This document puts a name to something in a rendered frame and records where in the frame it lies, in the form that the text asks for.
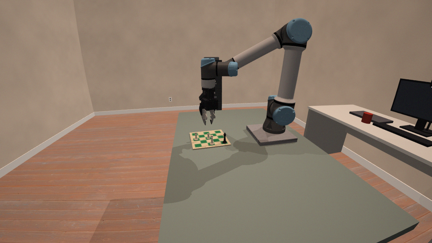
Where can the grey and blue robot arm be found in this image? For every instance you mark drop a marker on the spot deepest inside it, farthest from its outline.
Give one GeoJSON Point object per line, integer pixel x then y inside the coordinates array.
{"type": "Point", "coordinates": [293, 37]}

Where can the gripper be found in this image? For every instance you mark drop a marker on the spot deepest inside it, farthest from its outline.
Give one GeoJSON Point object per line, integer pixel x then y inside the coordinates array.
{"type": "Point", "coordinates": [208, 103]}

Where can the green and cream chessboard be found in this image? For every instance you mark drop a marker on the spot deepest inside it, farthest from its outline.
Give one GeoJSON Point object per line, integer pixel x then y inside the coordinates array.
{"type": "Point", "coordinates": [203, 142]}

